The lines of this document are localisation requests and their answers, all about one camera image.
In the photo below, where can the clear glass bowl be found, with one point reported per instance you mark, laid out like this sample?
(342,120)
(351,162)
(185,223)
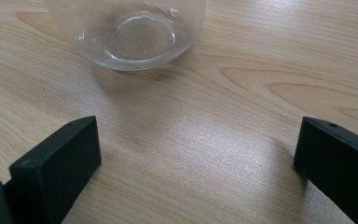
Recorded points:
(130,34)

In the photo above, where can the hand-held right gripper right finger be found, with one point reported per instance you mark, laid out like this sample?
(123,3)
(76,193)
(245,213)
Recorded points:
(338,165)

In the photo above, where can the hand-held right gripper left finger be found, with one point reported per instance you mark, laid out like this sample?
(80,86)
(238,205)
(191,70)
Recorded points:
(56,168)

